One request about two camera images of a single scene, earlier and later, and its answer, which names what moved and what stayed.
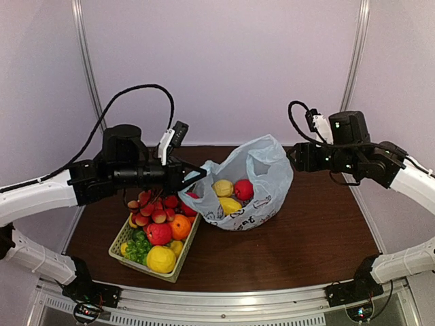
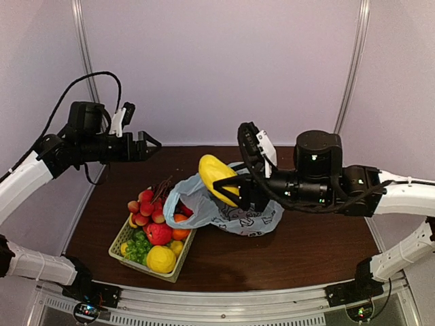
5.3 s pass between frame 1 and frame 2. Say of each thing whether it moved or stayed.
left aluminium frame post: stayed
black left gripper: moved
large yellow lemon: stayed
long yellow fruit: stayed
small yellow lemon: stayed
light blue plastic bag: moved
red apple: stayed
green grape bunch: stayed
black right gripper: moved
